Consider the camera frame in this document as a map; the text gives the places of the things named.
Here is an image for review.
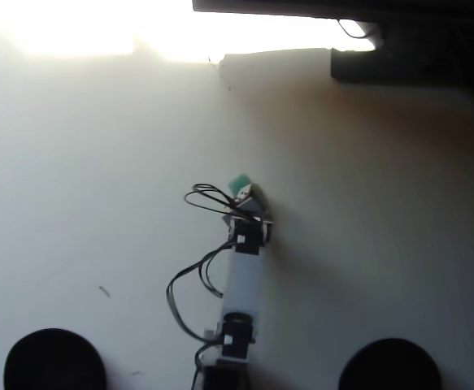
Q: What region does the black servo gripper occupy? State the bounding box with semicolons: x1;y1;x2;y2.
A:
222;183;274;225

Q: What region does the blue cube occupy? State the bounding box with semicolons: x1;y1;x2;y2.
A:
228;173;252;194

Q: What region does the dark overhead shelf edge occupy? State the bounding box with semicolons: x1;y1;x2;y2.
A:
191;0;474;25

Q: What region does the dark box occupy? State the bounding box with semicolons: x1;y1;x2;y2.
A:
330;19;474;111

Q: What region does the black round bowl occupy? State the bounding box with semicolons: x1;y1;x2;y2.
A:
3;327;108;390
337;337;443;390

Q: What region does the thin black cable loop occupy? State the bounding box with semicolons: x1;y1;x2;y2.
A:
337;18;368;40

